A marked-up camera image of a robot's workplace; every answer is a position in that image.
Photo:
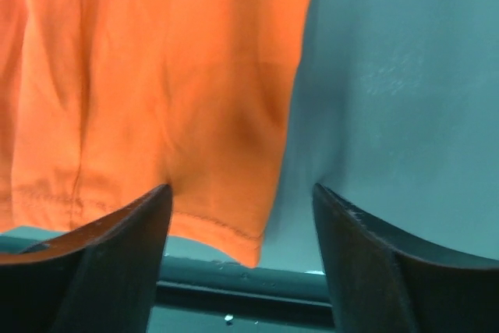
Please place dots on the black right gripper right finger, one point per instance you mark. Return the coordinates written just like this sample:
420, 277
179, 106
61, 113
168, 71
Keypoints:
381, 278

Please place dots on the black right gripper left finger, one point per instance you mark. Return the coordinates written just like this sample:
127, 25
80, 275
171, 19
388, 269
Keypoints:
100, 277

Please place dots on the orange t shirt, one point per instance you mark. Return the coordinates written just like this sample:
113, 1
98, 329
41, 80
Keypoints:
102, 100

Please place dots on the aluminium frame rail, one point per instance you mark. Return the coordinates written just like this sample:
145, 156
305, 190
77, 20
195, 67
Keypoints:
228, 292

